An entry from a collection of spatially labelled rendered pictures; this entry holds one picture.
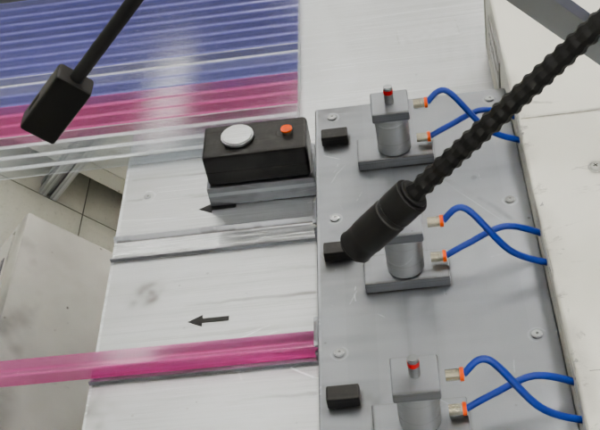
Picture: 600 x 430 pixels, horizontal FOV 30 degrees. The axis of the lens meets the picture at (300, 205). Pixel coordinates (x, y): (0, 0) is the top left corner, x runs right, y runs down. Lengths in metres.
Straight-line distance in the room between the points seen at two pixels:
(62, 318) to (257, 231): 0.50
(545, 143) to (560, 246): 0.09
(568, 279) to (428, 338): 0.08
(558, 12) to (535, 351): 0.18
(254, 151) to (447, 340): 0.23
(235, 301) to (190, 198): 0.12
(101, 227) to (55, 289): 1.05
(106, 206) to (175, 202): 1.54
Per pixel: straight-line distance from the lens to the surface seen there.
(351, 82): 0.92
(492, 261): 0.67
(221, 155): 0.80
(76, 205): 2.33
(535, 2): 0.59
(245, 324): 0.74
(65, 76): 0.62
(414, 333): 0.64
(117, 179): 2.30
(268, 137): 0.80
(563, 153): 0.71
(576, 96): 0.76
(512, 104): 0.48
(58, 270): 1.30
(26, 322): 1.24
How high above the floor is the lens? 1.52
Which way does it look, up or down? 33 degrees down
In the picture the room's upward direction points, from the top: 45 degrees clockwise
